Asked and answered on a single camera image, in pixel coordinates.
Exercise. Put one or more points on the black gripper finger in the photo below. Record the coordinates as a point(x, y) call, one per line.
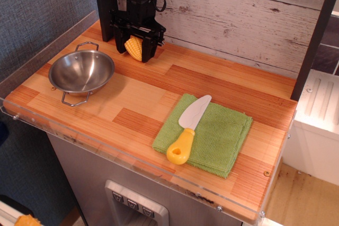
point(149, 46)
point(122, 35)

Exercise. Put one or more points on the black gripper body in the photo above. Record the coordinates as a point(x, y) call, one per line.
point(139, 19)

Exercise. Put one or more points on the yellow toy corn cob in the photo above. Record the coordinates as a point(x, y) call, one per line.
point(134, 47)

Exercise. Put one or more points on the stainless steel bowl with handles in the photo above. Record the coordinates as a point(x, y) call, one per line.
point(81, 73)

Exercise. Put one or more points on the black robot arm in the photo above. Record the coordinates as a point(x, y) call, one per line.
point(135, 29)

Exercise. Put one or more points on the yellow toy food bottom left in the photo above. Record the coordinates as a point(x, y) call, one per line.
point(27, 220)

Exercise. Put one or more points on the green folded cloth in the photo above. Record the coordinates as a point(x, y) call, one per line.
point(218, 137)

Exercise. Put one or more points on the grey toy fridge cabinet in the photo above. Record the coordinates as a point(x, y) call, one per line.
point(87, 173)

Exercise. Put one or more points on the silver dispenser panel with buttons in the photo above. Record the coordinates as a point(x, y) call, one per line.
point(128, 206)

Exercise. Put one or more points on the white toy sink unit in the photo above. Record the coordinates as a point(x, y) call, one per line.
point(312, 144)

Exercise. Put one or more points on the clear acrylic edge guard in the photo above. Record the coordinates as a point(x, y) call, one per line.
point(119, 136)

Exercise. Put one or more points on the black vertical post left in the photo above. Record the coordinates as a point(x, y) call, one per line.
point(106, 9)

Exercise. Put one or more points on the black vertical post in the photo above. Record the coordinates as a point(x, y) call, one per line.
point(316, 38)
point(106, 9)

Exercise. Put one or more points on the toy knife yellow handle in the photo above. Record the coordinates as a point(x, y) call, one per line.
point(179, 152)

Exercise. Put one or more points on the black vertical post right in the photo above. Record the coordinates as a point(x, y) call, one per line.
point(316, 38)

